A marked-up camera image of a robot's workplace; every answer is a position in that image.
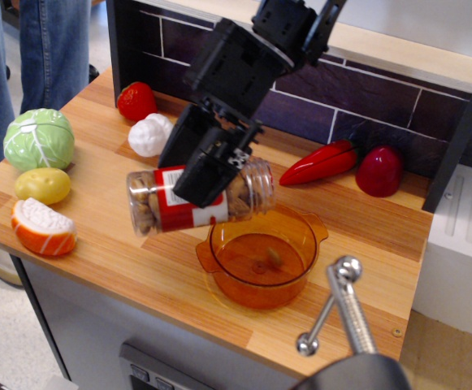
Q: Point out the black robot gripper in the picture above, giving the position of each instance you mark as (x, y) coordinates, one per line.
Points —
(229, 78)

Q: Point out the clear almond jar red label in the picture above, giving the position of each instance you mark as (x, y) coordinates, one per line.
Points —
(166, 200)

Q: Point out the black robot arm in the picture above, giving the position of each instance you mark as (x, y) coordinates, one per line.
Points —
(297, 31)

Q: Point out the orange transparent plastic pot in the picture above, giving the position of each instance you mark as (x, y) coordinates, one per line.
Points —
(235, 255)

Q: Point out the white toy ice cream cone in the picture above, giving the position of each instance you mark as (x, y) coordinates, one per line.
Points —
(149, 136)

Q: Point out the red toy strawberry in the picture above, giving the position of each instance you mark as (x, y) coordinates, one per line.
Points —
(137, 101)

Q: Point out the red toy chili pepper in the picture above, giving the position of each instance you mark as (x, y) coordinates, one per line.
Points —
(329, 160)

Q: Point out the yellow toy potato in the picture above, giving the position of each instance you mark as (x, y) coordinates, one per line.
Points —
(47, 185)

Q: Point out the green toy cabbage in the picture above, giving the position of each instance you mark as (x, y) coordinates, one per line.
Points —
(39, 138)

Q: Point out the dark red toy half pepper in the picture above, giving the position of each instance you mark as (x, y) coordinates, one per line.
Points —
(380, 172)

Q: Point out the orange salmon sushi toy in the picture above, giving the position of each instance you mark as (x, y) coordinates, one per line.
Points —
(42, 229)

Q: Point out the person in blue jeans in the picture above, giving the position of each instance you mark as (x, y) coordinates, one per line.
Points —
(54, 54)

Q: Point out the grey control panel with buttons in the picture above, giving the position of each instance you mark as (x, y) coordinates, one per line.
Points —
(142, 371)

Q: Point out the white ribbed sink drainer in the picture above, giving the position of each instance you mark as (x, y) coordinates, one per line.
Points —
(444, 290)

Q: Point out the dark grey vertical post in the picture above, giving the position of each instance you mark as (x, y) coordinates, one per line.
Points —
(451, 158)

